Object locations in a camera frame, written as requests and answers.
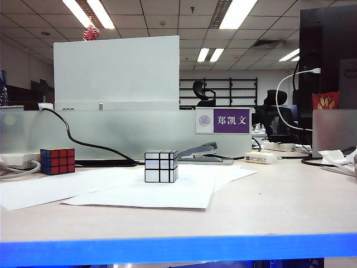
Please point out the black monitor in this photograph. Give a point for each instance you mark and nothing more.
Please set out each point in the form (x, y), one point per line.
(330, 42)

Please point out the white power adapter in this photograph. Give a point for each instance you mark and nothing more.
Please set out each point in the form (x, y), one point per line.
(260, 157)

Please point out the purple and white name plate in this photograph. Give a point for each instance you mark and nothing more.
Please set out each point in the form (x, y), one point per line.
(231, 120)

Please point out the blue patterned object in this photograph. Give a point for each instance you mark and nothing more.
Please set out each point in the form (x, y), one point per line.
(2, 92)

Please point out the frosted glass desk partition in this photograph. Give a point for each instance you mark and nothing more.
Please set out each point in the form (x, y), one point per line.
(111, 134)

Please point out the white power strip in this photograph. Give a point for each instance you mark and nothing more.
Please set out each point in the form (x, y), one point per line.
(279, 146)
(16, 160)

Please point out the crumpled white tissue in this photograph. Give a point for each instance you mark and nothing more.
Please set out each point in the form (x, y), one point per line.
(332, 158)

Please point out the white paper sheet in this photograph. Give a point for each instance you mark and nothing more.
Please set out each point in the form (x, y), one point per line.
(231, 173)
(42, 188)
(153, 194)

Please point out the red and gold packet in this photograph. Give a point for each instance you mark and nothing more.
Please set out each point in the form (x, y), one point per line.
(325, 101)

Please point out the black office chair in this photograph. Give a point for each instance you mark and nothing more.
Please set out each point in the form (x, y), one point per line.
(268, 117)
(199, 89)

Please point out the grey frosted panel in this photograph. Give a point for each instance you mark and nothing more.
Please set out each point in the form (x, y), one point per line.
(334, 131)

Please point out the black shelving rack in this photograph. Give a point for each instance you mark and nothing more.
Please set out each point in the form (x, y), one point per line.
(240, 89)

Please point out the silver mirror cube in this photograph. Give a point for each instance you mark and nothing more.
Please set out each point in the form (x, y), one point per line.
(160, 173)

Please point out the grey stapler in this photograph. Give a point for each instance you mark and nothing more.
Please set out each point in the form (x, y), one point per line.
(200, 150)

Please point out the fluorescent ceiling light panel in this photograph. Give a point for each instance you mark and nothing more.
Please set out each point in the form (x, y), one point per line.
(210, 54)
(237, 14)
(93, 14)
(290, 54)

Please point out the colourful Rubik's cube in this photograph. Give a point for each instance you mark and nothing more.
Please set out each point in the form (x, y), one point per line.
(58, 163)

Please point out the white plug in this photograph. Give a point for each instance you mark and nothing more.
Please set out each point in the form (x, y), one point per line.
(45, 106)

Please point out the white monitor back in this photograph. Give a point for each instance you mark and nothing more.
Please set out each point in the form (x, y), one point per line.
(115, 72)

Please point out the blue table edge strip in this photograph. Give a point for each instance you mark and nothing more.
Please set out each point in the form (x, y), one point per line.
(178, 248)

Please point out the grey Dell monitor back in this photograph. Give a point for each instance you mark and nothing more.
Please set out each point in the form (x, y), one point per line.
(348, 83)

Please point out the red Chinese knot ornament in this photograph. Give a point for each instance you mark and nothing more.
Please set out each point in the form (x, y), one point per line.
(89, 33)

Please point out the dark wooden cabinet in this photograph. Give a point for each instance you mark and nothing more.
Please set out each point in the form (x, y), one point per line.
(36, 93)

